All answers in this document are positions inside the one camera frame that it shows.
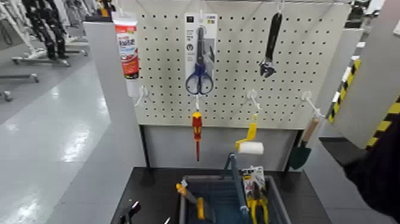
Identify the blue scissors on card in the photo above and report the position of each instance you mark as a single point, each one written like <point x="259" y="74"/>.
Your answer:
<point x="200" y="75"/>

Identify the grey panel under pegboard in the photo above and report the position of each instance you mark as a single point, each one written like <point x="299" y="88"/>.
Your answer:
<point x="218" y="147"/>

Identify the white pegboard hook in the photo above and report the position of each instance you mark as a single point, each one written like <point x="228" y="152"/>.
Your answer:
<point x="281" y="5"/>
<point x="252" y="95"/>
<point x="309" y="100"/>
<point x="197" y="101"/>
<point x="201" y="15"/>
<point x="142" y="93"/>

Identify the black robot on stand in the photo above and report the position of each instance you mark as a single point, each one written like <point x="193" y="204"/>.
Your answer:
<point x="47" y="28"/>

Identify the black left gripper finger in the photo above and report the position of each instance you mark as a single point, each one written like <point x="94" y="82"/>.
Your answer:
<point x="131" y="212"/>
<point x="167" y="220"/>

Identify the white perforated pegboard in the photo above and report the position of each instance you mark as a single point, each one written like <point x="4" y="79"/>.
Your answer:
<point x="237" y="94"/>

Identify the yellow pliers in package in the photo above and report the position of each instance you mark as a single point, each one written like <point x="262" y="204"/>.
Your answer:
<point x="254" y="187"/>

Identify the red white sealant tube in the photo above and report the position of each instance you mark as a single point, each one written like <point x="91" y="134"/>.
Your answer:
<point x="128" y="47"/>

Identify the black adjustable wrench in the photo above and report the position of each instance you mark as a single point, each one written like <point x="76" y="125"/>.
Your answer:
<point x="272" y="37"/>

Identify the grey plastic crate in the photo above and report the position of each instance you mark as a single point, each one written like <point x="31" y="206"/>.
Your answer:
<point x="218" y="194"/>

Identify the grey wheeled base frame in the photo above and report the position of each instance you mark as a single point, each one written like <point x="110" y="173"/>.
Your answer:
<point x="40" y="59"/>
<point x="22" y="77"/>

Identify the grey partition panel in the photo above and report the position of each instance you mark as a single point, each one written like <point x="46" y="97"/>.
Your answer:
<point x="112" y="125"/>

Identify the red yellow screwdriver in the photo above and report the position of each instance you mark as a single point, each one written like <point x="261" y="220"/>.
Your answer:
<point x="197" y="125"/>

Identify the white robot on stand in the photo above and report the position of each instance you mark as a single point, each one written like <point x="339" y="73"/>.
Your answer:
<point x="15" y="25"/>

